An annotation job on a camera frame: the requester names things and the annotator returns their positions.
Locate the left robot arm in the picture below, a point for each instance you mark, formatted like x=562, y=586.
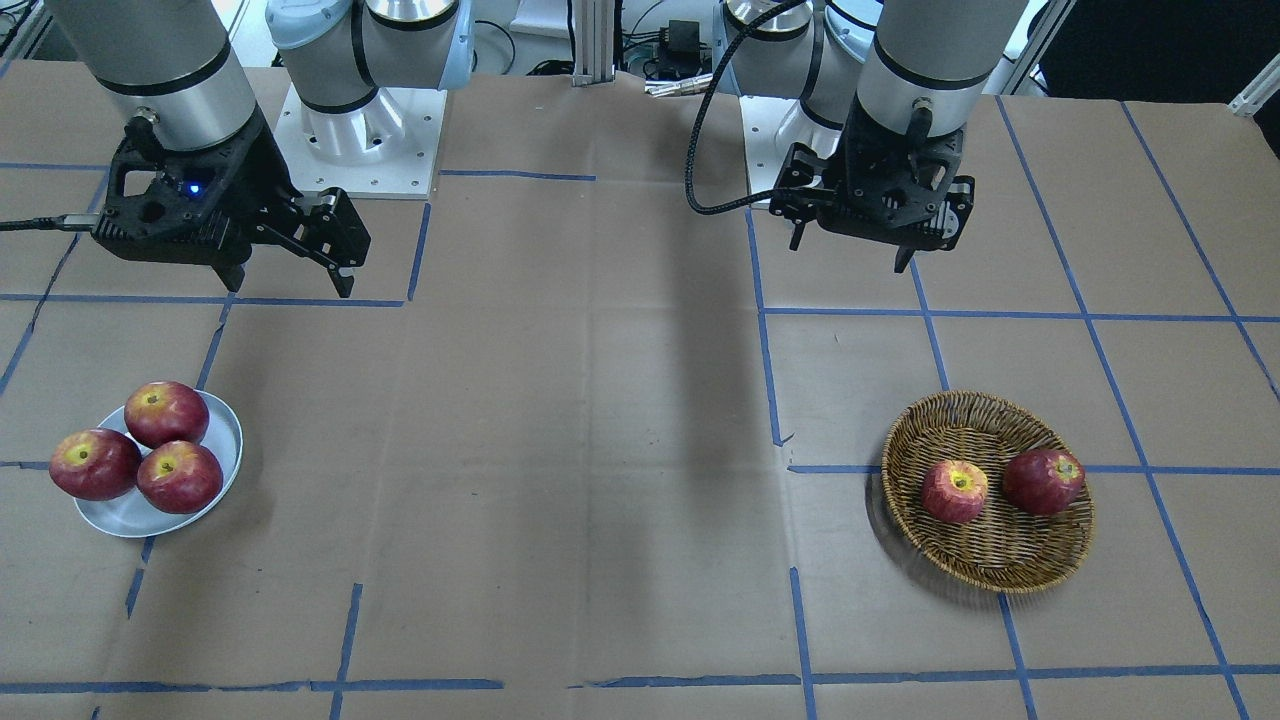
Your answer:
x=895, y=114

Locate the red apple on plate back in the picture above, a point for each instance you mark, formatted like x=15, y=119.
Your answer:
x=165, y=411

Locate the red apple on plate front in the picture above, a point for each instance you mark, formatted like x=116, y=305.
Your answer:
x=180, y=477

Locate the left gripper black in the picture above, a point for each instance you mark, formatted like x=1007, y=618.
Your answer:
x=812, y=181

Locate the red apple on plate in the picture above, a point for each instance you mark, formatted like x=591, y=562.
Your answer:
x=165, y=411
x=180, y=477
x=95, y=464

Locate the dark red apple in basket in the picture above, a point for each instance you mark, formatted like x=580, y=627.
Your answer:
x=1043, y=481

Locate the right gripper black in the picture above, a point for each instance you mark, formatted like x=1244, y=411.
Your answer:
x=262, y=172

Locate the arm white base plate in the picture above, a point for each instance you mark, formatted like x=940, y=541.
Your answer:
x=771, y=125
x=386, y=150

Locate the light blue plate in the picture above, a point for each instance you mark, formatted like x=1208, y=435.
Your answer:
x=132, y=516

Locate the aluminium frame post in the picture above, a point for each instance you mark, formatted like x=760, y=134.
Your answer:
x=593, y=36

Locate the red yellow apple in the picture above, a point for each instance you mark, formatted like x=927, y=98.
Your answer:
x=954, y=491

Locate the black power adapter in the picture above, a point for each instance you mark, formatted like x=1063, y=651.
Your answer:
x=679, y=49

